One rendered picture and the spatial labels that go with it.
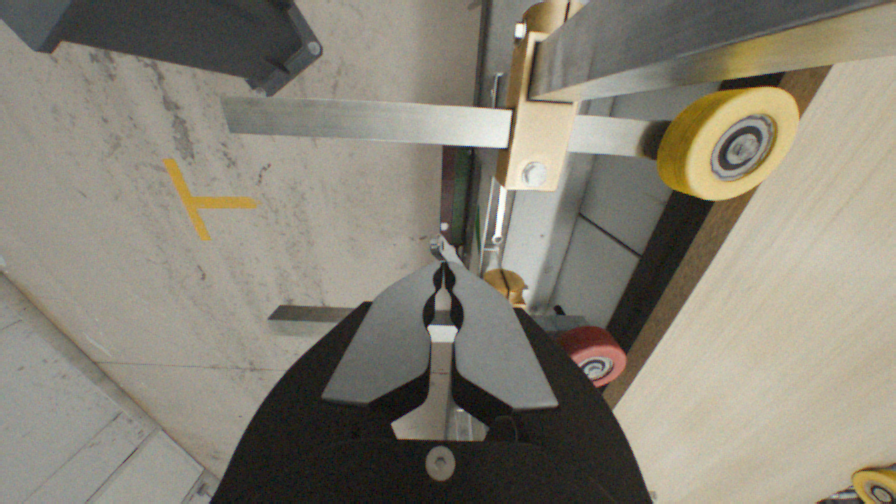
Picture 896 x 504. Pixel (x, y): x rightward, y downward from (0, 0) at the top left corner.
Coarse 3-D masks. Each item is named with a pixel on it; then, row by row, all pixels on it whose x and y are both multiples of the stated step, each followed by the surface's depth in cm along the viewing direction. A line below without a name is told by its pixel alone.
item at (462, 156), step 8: (464, 152) 36; (464, 160) 37; (456, 168) 37; (464, 168) 37; (456, 176) 38; (464, 176) 38; (456, 184) 38; (464, 184) 38; (456, 192) 39; (464, 192) 39; (456, 200) 40; (464, 200) 40; (456, 208) 40; (456, 216) 41; (456, 224) 42; (456, 232) 42; (456, 240) 43
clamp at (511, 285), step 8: (488, 272) 31; (496, 272) 31; (504, 272) 31; (512, 272) 31; (488, 280) 29; (496, 280) 29; (504, 280) 30; (512, 280) 30; (520, 280) 30; (496, 288) 28; (504, 288) 28; (512, 288) 28; (520, 288) 28; (504, 296) 28; (512, 296) 28; (520, 296) 29; (512, 304) 29; (520, 304) 29
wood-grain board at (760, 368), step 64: (832, 64) 15; (832, 128) 17; (768, 192) 19; (832, 192) 19; (704, 256) 23; (768, 256) 22; (832, 256) 22; (704, 320) 26; (768, 320) 26; (832, 320) 26; (640, 384) 31; (704, 384) 32; (768, 384) 32; (832, 384) 32; (640, 448) 40; (704, 448) 41; (768, 448) 41; (832, 448) 42
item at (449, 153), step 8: (448, 152) 36; (448, 160) 37; (448, 168) 37; (448, 176) 38; (448, 184) 38; (448, 192) 39; (448, 200) 40; (448, 208) 40; (448, 216) 41; (448, 224) 42; (448, 232) 42; (448, 240) 43
